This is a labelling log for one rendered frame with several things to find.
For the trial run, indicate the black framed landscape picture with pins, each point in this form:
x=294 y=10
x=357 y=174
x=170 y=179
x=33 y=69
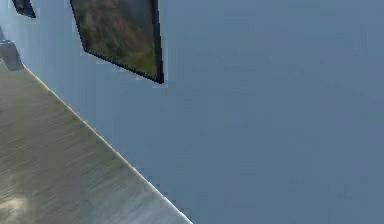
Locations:
x=123 y=36

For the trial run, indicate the grey furniture leg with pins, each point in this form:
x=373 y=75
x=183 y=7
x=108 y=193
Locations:
x=10 y=55

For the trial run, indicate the small black framed picture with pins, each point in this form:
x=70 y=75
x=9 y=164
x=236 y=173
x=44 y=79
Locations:
x=24 y=7

